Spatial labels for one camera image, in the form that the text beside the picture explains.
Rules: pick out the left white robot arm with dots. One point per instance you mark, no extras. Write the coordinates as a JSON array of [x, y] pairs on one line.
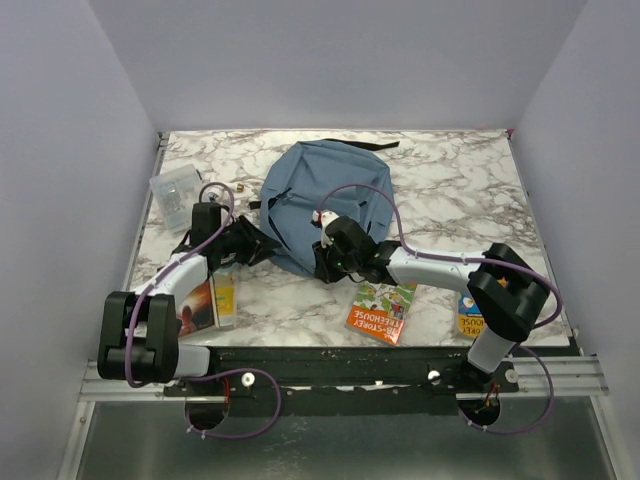
[[139, 339]]

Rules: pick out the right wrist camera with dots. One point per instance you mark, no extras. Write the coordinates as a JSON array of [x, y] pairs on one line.
[[322, 220]]

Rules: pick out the aluminium mounting rail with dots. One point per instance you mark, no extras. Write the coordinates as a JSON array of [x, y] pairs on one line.
[[566, 376]]

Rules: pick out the orange treehouse book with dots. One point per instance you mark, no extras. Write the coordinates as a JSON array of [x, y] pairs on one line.
[[380, 311]]

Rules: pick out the yellow cover book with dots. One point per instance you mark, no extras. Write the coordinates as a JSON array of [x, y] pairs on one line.
[[225, 293]]

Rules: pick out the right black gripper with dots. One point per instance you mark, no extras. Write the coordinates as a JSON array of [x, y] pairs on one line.
[[322, 270]]

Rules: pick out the clear plastic storage box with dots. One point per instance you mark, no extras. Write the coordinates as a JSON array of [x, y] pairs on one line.
[[175, 193]]

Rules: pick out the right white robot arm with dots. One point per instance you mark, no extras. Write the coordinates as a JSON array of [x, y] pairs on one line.
[[509, 294]]

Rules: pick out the blue student backpack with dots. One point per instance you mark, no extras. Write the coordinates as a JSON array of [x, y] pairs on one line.
[[345, 177]]

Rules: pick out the dark sunset cover book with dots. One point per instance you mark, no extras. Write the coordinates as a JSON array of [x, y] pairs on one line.
[[198, 311]]

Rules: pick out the yellow blue treehouse book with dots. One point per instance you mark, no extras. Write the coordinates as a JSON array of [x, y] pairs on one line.
[[469, 320]]

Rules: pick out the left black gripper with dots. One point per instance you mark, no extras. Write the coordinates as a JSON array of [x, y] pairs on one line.
[[257, 243]]

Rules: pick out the white plastic fitting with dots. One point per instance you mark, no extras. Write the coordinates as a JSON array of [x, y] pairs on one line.
[[221, 194]]

